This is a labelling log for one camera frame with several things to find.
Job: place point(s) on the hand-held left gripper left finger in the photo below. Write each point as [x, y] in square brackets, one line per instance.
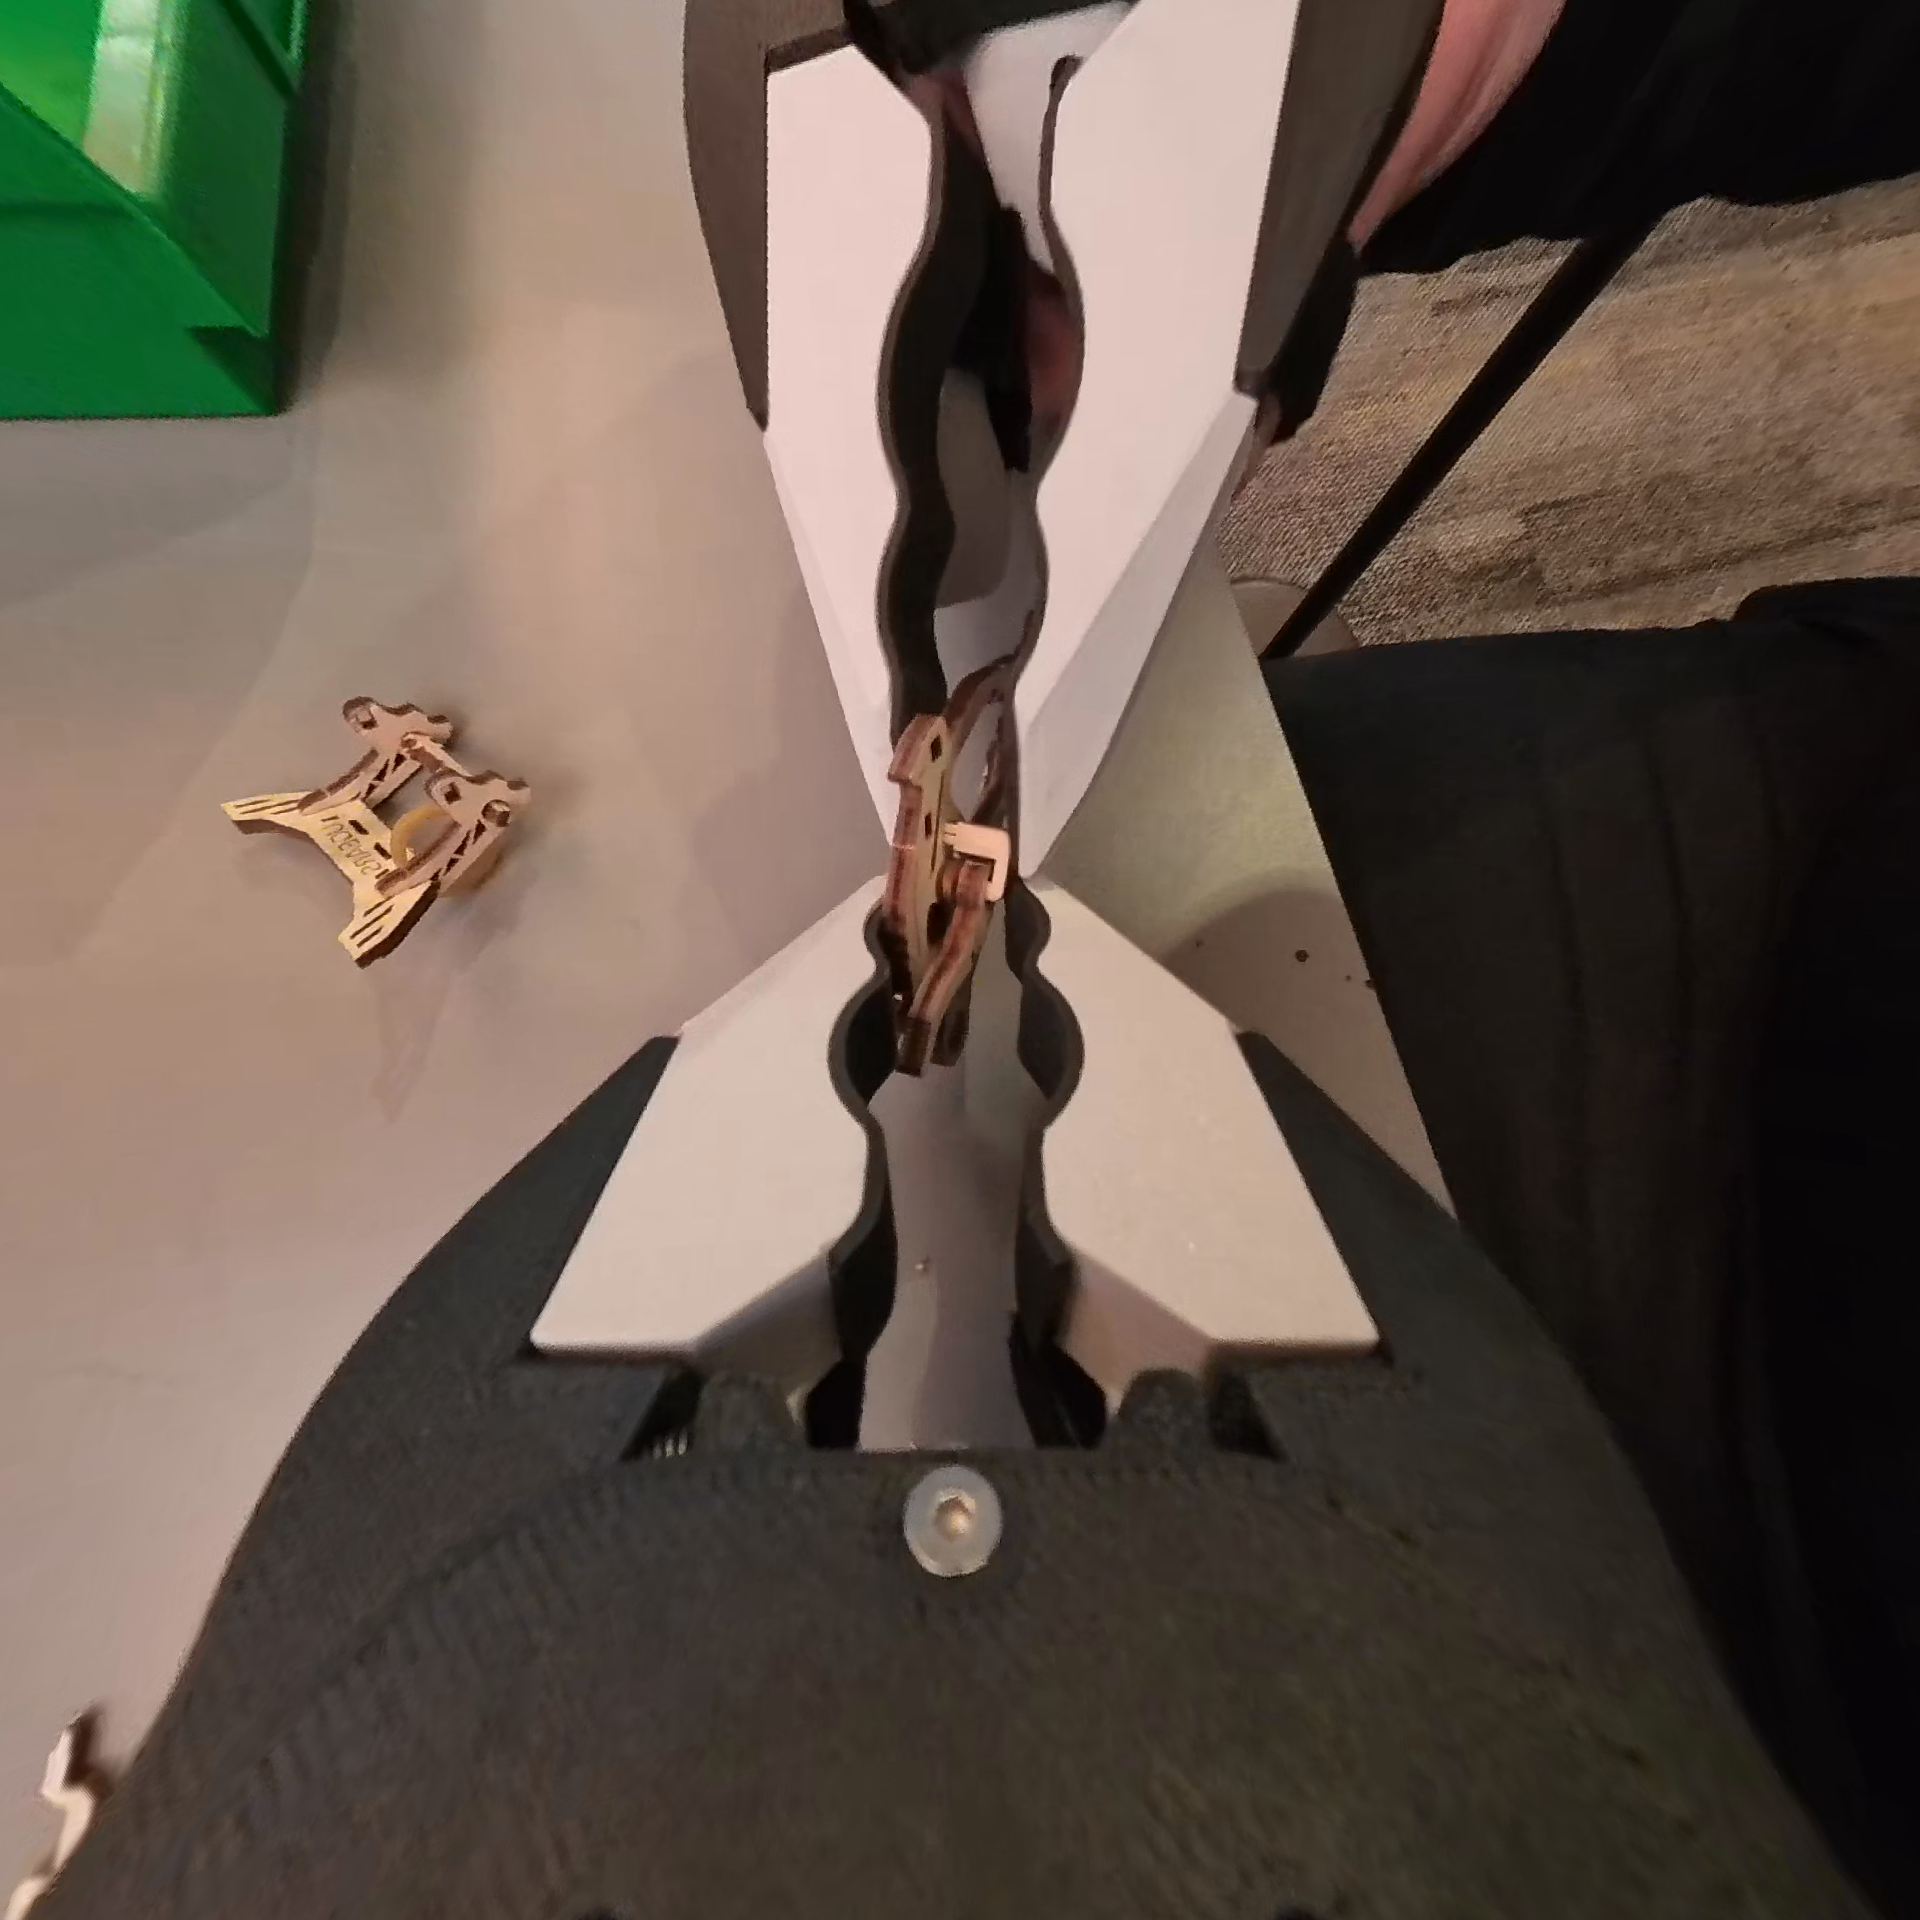
[704, 1200]

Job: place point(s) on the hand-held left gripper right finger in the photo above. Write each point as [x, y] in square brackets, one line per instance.
[1201, 1200]

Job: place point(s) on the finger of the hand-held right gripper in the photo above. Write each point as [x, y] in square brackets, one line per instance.
[826, 301]
[1154, 301]

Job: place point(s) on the tiny wooden part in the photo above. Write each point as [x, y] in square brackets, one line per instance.
[983, 845]

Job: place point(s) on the wooden model frame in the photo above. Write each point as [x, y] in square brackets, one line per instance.
[938, 916]

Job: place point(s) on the wooden lattice assembly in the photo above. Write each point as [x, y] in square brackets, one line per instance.
[382, 839]

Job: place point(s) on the person's right forearm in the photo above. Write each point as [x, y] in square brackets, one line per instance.
[1681, 105]

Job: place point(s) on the person's right hand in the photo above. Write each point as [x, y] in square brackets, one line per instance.
[1425, 105]

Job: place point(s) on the grey round table foot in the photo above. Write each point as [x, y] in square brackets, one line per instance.
[1290, 615]

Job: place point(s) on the black table leg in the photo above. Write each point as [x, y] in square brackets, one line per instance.
[1471, 436]

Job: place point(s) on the person's black clothing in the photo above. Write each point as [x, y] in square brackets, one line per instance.
[1650, 1126]

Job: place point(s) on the stacked green plastic bins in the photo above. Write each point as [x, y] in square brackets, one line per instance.
[135, 224]

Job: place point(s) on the squiggle-shaped wooden part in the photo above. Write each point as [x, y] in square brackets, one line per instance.
[67, 1787]

